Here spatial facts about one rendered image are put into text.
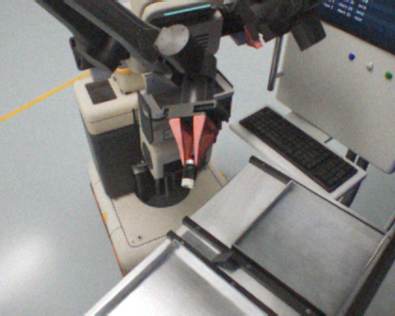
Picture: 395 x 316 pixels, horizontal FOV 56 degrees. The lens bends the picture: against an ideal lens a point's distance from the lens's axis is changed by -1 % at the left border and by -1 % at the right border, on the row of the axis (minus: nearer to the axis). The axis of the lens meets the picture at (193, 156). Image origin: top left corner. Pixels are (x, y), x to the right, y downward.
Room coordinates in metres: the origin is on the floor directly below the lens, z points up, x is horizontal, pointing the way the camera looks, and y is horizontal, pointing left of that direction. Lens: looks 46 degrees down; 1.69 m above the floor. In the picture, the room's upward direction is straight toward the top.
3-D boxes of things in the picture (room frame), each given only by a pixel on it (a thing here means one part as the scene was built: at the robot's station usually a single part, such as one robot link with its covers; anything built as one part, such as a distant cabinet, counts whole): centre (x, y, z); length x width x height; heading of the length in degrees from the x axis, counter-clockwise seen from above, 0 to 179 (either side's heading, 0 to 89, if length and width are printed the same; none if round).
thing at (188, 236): (0.46, -0.03, 0.91); 0.14 x 0.03 x 0.06; 47
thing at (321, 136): (0.91, -0.37, 0.79); 0.45 x 0.28 x 0.03; 38
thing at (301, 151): (0.89, -0.34, 0.82); 0.40 x 0.14 x 0.02; 38
